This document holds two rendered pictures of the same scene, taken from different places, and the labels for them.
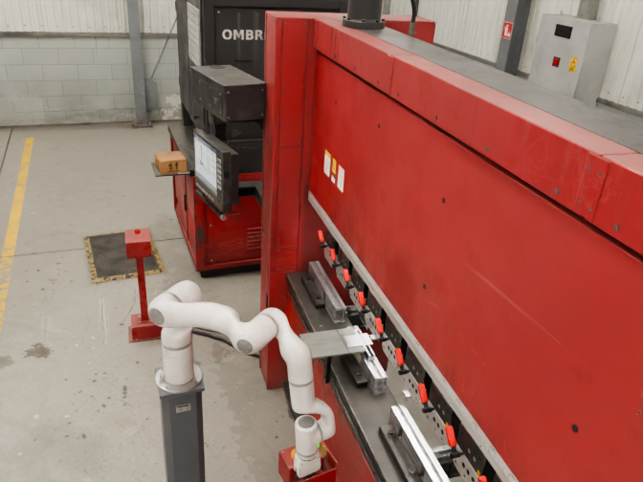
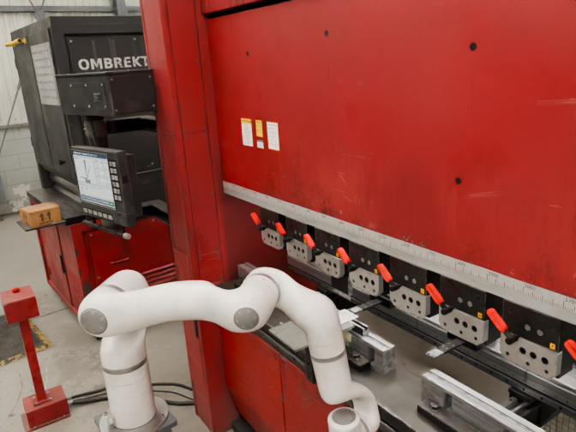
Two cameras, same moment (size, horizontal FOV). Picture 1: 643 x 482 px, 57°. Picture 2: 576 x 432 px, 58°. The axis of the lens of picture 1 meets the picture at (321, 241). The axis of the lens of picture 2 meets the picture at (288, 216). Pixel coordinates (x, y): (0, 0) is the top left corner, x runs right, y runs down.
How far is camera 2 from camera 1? 97 cm
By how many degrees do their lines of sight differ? 16
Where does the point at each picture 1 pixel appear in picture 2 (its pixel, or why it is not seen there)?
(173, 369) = (128, 404)
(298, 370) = (327, 335)
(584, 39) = not seen: hidden behind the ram
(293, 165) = (201, 154)
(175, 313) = (123, 307)
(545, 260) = not seen: outside the picture
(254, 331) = (255, 293)
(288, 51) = (176, 19)
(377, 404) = (394, 382)
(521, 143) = not seen: outside the picture
